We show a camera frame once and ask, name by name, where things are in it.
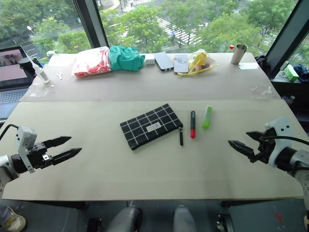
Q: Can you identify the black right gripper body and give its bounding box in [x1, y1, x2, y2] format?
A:
[256, 127, 277, 165]

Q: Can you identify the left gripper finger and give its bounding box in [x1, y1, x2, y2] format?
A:
[43, 136, 72, 149]
[49, 147, 83, 166]

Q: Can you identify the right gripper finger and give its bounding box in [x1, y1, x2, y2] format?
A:
[245, 130, 266, 144]
[227, 139, 261, 163]

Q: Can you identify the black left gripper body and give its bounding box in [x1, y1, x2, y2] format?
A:
[27, 142, 54, 170]

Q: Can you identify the green highlighter pen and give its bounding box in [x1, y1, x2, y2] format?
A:
[201, 104, 213, 130]

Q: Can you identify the black white-grid pencil case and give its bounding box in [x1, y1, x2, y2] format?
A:
[119, 103, 184, 151]

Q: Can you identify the laptop computer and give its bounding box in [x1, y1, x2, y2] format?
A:
[0, 46, 32, 119]

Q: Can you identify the clear bag of yellow items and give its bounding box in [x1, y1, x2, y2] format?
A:
[178, 48, 220, 76]

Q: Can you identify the red black marker pen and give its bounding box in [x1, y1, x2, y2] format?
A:
[190, 110, 197, 139]

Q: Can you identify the white sneaker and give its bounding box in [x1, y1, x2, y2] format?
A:
[0, 205, 27, 232]

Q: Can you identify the white paper card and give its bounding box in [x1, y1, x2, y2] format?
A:
[239, 62, 259, 71]

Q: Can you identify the black bag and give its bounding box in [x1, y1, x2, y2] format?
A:
[255, 55, 271, 78]

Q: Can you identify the white nozzle tube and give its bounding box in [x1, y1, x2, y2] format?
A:
[20, 45, 51, 84]

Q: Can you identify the green white box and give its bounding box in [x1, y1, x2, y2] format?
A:
[285, 63, 300, 82]

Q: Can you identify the blue cloth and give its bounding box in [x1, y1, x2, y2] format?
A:
[293, 63, 309, 83]

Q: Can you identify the steel cup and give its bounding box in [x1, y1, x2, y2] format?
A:
[230, 43, 248, 65]

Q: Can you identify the black round device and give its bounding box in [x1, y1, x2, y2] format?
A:
[19, 57, 37, 79]

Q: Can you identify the red white bagged cloth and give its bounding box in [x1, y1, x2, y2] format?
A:
[73, 46, 112, 78]

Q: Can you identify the grey rounded shape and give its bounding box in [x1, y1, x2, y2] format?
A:
[172, 204, 197, 232]
[105, 206, 143, 232]

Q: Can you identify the green crumpled cloth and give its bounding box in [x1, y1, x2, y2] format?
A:
[109, 45, 146, 73]

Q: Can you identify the grey power bank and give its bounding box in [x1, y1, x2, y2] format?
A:
[154, 51, 175, 73]

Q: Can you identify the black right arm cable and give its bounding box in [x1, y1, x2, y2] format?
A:
[260, 135, 309, 146]

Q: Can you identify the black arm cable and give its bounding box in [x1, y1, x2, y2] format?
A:
[260, 135, 309, 146]
[0, 124, 20, 142]

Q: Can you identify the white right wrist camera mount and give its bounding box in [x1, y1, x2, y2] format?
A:
[264, 116, 296, 168]

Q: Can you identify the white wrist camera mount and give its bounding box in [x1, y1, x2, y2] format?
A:
[264, 116, 296, 168]
[15, 125, 38, 174]

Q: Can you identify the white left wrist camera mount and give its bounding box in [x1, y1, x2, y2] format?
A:
[15, 125, 38, 174]

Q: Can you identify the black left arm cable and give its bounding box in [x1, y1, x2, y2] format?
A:
[0, 124, 20, 142]

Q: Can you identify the dark window frame pillar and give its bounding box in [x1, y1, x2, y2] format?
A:
[72, 0, 110, 49]
[265, 0, 309, 79]

